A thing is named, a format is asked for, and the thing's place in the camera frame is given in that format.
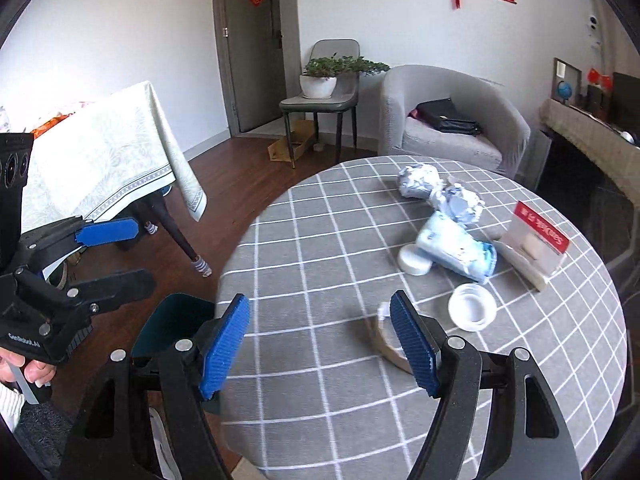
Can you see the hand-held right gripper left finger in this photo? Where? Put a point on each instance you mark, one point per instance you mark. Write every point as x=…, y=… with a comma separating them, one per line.
x=225, y=350

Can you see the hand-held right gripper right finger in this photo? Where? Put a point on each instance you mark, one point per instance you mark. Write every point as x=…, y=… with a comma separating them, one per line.
x=415, y=345

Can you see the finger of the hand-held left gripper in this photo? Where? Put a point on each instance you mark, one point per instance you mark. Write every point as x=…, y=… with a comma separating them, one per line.
x=120, y=285
x=107, y=232

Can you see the teal trash bin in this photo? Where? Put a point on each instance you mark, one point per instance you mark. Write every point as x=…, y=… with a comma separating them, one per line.
x=170, y=320

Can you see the white paper ball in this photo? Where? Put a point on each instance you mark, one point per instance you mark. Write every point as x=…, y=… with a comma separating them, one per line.
x=457, y=205
x=417, y=180

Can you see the person's left hand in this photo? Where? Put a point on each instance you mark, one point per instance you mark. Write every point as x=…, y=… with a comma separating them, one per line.
x=37, y=374

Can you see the dark table leg striped sock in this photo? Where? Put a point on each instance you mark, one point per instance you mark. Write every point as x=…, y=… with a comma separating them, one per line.
x=175, y=230

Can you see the white round lid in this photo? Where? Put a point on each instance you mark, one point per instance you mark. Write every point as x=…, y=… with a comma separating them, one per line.
x=472, y=307
x=412, y=260

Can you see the pale green patterned tablecloth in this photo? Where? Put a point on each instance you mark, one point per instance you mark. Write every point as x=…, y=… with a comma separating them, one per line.
x=100, y=155

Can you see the blue white tissue packet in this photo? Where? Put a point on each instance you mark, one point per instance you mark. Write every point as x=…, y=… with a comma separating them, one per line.
x=452, y=245

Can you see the dark grey cloth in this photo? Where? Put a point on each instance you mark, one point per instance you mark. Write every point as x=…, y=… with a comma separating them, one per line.
x=45, y=430

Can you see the grey checked tablecloth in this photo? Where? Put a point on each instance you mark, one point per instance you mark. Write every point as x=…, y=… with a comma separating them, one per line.
x=325, y=240

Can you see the red white cardboard box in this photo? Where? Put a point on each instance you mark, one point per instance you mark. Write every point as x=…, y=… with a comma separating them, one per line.
x=535, y=247

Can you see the grey armchair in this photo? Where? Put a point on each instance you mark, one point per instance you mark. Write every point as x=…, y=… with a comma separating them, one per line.
x=450, y=147

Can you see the open cardboard box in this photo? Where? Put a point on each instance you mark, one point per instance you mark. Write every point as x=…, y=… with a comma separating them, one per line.
x=295, y=142

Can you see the grey board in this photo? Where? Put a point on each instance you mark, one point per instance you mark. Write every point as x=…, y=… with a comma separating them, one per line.
x=537, y=157

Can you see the grey door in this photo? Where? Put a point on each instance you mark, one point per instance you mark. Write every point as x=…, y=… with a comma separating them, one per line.
x=260, y=60

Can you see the pink cloth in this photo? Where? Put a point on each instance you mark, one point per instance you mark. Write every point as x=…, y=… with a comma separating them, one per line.
x=414, y=113

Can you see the grey dining chair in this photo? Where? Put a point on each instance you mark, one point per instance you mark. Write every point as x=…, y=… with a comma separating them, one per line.
x=305, y=106

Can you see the black flat bag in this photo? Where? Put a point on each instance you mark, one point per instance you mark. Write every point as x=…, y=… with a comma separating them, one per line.
x=437, y=109

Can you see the dark cabinet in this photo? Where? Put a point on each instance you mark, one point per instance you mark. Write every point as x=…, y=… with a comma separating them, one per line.
x=570, y=165

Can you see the potted plant white pot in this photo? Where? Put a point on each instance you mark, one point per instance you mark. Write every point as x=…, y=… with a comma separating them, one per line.
x=317, y=87

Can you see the beige lace cloth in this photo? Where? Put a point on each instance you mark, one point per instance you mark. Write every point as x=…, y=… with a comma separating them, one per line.
x=585, y=125

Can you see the small blue globe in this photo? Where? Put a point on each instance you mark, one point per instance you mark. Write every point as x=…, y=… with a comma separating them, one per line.
x=565, y=90

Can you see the dark monitor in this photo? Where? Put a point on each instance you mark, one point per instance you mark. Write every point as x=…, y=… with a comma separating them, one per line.
x=626, y=97

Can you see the red ornament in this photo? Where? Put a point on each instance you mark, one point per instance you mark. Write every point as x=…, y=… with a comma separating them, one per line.
x=600, y=77

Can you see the picture frame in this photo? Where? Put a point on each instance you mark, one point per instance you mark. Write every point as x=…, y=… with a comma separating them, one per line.
x=565, y=70

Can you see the white wall camera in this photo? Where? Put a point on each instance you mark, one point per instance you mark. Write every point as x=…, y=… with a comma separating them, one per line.
x=594, y=30

